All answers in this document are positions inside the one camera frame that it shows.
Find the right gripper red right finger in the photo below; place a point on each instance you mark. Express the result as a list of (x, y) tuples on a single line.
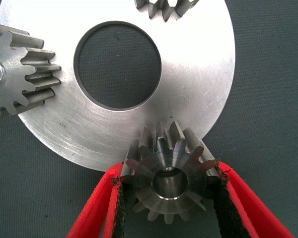
[(253, 215)]

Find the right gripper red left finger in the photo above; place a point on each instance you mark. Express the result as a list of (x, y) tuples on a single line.
[(94, 213)]

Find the small steel spur gear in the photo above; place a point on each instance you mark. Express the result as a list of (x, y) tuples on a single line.
[(166, 10), (12, 74), (169, 161)]

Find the round metal carrier plate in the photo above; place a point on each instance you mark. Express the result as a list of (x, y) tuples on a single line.
[(188, 86)]

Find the dark grey table cloth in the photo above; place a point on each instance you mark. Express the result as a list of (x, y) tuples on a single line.
[(268, 99)]

